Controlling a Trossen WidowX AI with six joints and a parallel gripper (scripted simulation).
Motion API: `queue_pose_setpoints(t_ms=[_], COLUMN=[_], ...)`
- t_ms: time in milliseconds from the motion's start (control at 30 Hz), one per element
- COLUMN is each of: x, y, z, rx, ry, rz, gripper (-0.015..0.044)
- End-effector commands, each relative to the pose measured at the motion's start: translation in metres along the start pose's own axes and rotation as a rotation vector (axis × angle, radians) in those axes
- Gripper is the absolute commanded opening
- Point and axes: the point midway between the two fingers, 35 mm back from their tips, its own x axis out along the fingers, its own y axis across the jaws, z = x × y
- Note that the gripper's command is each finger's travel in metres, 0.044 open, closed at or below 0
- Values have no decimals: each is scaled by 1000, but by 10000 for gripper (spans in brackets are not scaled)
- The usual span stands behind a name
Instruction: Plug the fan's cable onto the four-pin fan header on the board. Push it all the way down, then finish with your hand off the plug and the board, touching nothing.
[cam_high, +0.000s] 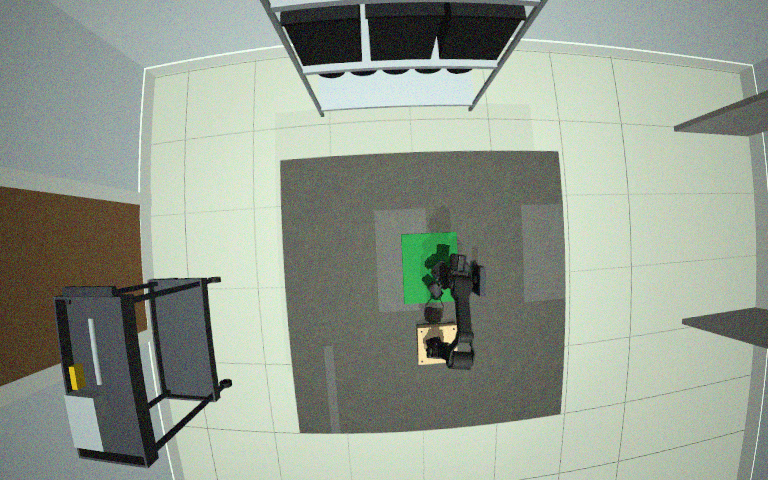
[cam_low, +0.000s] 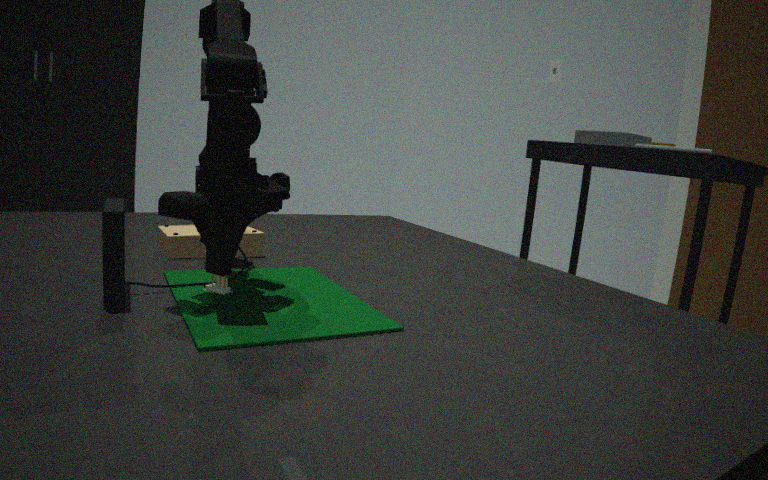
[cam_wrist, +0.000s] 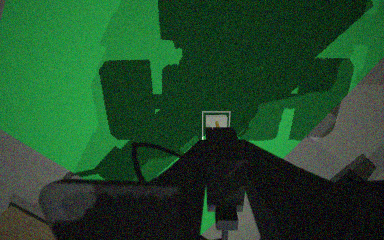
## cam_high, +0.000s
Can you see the green circuit board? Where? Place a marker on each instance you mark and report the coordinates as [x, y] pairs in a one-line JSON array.
[[420, 254]]

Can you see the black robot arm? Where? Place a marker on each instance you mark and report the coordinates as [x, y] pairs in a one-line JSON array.
[[461, 285]]

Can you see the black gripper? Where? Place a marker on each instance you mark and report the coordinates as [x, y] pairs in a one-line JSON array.
[[435, 289]]

